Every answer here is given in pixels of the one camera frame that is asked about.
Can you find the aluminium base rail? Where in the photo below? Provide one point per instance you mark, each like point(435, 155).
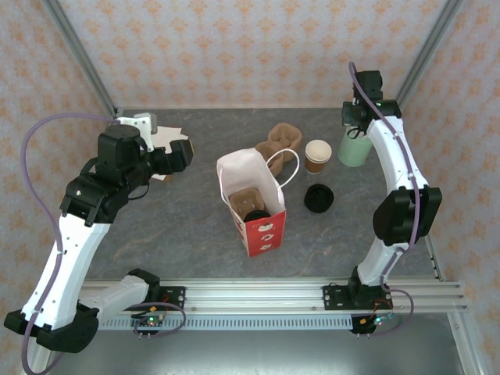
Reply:
point(250, 297)

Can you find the white paper napkin stack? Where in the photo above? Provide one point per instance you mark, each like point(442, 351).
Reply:
point(172, 134)

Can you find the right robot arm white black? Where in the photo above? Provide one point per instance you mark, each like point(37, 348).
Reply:
point(394, 156)

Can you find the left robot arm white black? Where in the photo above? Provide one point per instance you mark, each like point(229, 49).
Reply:
point(66, 269)

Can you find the small circuit board green light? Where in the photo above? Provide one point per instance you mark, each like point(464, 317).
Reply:
point(377, 322)
point(150, 322)

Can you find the black plastic cup lid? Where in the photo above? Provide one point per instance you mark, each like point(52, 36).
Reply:
point(258, 216)

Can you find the grey metal lower panel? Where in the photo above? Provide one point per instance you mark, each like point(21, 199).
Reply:
point(250, 351)

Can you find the aluminium table side rail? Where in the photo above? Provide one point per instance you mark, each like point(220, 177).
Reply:
point(434, 261)

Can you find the green straw holder cup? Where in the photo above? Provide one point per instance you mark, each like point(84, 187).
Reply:
point(353, 154)

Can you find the aluminium lower frame bar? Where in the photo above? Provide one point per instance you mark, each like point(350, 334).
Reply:
point(466, 351)

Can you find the red white paper gift bag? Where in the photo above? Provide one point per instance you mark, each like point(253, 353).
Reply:
point(265, 234)

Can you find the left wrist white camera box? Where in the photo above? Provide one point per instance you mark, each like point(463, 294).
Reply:
point(138, 125)

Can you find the aluminium frame post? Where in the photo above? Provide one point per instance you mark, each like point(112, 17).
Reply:
point(81, 58)
point(426, 58)

